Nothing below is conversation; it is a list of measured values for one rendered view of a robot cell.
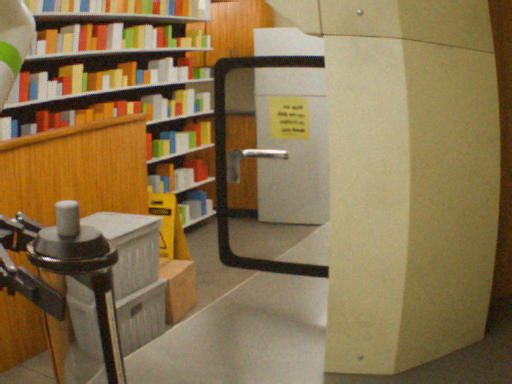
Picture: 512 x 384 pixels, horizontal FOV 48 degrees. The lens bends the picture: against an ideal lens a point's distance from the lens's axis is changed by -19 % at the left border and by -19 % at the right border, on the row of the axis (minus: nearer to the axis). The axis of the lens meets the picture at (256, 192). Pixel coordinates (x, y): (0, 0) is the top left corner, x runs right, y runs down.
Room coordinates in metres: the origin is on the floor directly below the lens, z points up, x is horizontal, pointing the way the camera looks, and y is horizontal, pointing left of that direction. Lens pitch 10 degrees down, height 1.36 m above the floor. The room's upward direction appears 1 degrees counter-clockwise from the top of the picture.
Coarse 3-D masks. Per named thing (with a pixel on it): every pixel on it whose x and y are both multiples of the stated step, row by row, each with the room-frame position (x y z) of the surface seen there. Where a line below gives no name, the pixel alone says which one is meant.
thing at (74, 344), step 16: (32, 240) 0.62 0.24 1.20; (32, 256) 0.58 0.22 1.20; (48, 256) 0.57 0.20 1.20; (96, 256) 0.59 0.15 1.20; (112, 256) 0.60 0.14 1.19; (48, 272) 0.57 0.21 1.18; (64, 272) 0.56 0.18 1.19; (80, 272) 0.57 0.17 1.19; (96, 272) 0.58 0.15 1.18; (64, 288) 0.57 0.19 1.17; (80, 288) 0.58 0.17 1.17; (80, 304) 0.57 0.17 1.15; (48, 320) 0.58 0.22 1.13; (64, 320) 0.57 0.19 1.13; (80, 320) 0.57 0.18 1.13; (96, 320) 0.58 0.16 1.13; (48, 336) 0.59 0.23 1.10; (64, 336) 0.57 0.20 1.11; (80, 336) 0.57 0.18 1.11; (96, 336) 0.58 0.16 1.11; (64, 352) 0.57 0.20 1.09; (80, 352) 0.57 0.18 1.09; (96, 352) 0.58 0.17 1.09; (64, 368) 0.58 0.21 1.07; (80, 368) 0.57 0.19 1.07; (96, 368) 0.58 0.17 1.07
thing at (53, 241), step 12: (60, 204) 0.61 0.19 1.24; (72, 204) 0.61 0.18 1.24; (60, 216) 0.60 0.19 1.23; (72, 216) 0.61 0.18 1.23; (48, 228) 0.63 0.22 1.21; (60, 228) 0.60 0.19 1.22; (72, 228) 0.61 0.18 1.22; (84, 228) 0.64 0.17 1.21; (36, 240) 0.60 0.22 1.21; (48, 240) 0.58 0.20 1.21; (60, 240) 0.58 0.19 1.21; (72, 240) 0.59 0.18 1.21; (84, 240) 0.59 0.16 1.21; (96, 240) 0.60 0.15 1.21; (48, 252) 0.58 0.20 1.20; (60, 252) 0.57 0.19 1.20; (72, 252) 0.58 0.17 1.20; (84, 252) 0.58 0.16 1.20; (96, 252) 0.59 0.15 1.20
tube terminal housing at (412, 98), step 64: (320, 0) 0.86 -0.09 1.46; (384, 0) 0.82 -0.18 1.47; (448, 0) 0.86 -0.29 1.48; (384, 64) 0.83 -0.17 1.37; (448, 64) 0.85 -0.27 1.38; (384, 128) 0.83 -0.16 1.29; (448, 128) 0.85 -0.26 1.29; (384, 192) 0.83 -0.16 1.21; (448, 192) 0.85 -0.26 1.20; (384, 256) 0.83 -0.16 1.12; (448, 256) 0.85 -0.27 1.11; (384, 320) 0.83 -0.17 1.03; (448, 320) 0.86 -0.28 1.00
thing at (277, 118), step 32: (256, 96) 1.26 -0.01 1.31; (288, 96) 1.22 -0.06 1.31; (320, 96) 1.19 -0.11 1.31; (256, 128) 1.26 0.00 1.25; (288, 128) 1.23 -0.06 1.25; (320, 128) 1.20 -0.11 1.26; (256, 160) 1.26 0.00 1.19; (288, 160) 1.23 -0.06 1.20; (320, 160) 1.20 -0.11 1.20; (256, 192) 1.26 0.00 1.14; (288, 192) 1.23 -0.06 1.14; (320, 192) 1.20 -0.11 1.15; (256, 224) 1.26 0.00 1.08; (288, 224) 1.23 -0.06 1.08; (320, 224) 1.20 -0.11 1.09; (256, 256) 1.26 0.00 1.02; (288, 256) 1.23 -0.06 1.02; (320, 256) 1.20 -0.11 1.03
